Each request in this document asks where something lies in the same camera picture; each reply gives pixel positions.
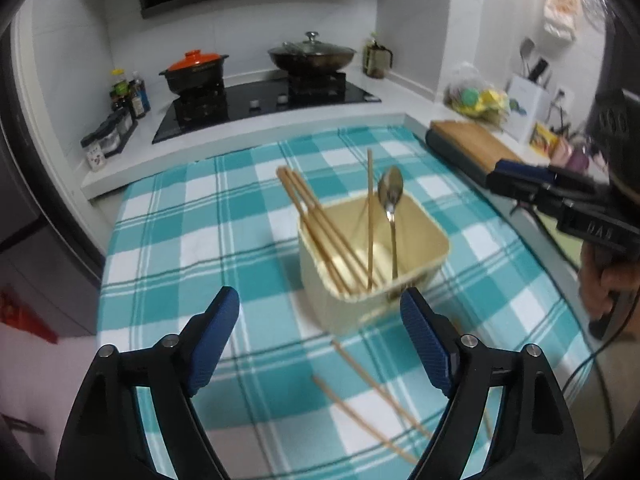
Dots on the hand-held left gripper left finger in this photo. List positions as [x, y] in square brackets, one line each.
[212, 345]

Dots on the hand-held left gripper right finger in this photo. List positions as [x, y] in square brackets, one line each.
[425, 340]

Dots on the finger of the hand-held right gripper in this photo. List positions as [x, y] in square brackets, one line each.
[515, 165]
[515, 187]

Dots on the wooden chopstick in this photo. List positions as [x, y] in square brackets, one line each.
[305, 217]
[315, 215]
[360, 417]
[380, 390]
[325, 215]

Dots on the cream utensil holder box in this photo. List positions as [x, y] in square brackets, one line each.
[340, 317]

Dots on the silver spoon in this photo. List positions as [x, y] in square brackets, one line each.
[391, 190]

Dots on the person's right hand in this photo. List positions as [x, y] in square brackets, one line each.
[600, 280]

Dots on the yellow printed cup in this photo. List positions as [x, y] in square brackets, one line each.
[544, 140]

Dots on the wooden cutting board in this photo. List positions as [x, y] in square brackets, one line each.
[475, 142]

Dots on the pink cup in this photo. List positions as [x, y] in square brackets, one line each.
[562, 152]

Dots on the white knife block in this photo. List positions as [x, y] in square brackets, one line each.
[525, 110]

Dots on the dark grey tray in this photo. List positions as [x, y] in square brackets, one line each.
[455, 160]

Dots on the plastic bag of sponges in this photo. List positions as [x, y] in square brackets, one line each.
[475, 97]

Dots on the teal checkered tablecloth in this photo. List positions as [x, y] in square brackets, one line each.
[200, 240]

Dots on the grey spatula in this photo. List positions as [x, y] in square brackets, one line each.
[526, 52]

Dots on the hanging printed packet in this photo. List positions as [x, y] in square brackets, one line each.
[562, 7]

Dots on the glass pitcher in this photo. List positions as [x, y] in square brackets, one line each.
[377, 57]

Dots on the red bag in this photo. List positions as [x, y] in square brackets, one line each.
[27, 312]

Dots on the black wok with glass lid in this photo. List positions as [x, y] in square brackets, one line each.
[312, 57]

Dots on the black spice jar rack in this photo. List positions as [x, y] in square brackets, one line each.
[107, 132]

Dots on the black gas stove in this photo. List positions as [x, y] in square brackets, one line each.
[260, 102]

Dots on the dark sauce bottle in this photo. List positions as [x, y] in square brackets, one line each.
[140, 97]

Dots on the yellow capped oil bottle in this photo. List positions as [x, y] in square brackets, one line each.
[120, 90]

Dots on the black pot with orange lid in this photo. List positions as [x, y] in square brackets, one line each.
[195, 72]

